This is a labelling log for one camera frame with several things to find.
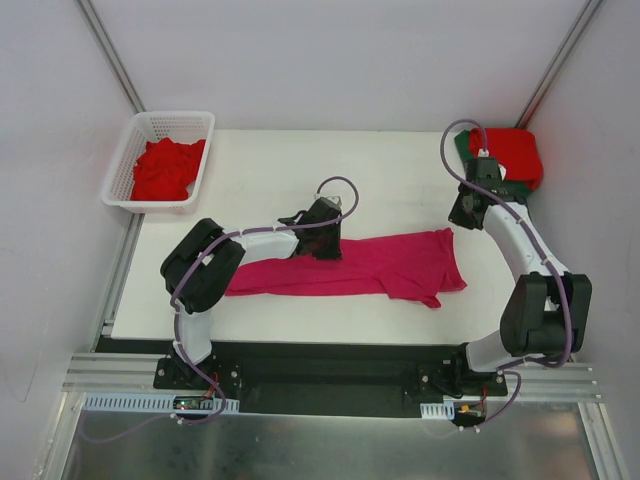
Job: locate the left white slotted cable duct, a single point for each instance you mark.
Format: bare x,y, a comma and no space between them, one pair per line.
158,403

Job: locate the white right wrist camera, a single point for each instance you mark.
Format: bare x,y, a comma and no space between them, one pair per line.
489,167

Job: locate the crumpled red t shirt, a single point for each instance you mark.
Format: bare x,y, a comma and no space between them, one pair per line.
165,170

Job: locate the aluminium frame rail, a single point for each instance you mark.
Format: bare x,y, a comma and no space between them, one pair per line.
111,372

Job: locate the pink t shirt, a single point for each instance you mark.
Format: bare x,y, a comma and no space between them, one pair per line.
413,267

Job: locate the white slotted cable duct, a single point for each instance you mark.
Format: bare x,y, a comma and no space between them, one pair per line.
158,403
438,411

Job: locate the white plastic laundry basket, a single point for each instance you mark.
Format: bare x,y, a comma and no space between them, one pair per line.
184,127

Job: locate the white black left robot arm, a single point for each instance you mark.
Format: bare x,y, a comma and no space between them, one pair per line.
198,272

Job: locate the folded green t shirt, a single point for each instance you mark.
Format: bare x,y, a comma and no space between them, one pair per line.
462,145

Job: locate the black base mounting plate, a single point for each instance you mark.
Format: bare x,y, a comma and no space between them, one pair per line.
383,381

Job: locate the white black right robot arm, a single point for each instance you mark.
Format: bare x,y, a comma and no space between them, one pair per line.
544,320

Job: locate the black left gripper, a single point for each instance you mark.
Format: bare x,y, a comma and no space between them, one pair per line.
325,245

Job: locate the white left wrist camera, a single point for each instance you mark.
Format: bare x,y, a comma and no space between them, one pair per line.
334,199

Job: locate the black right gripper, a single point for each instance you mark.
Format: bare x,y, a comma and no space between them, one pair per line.
463,212

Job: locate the right white slotted cable duct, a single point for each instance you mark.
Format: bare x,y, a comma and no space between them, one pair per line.
438,411

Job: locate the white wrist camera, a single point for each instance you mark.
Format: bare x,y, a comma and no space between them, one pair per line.
334,199
489,167

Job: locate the folded red t shirt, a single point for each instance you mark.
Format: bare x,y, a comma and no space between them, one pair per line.
515,150

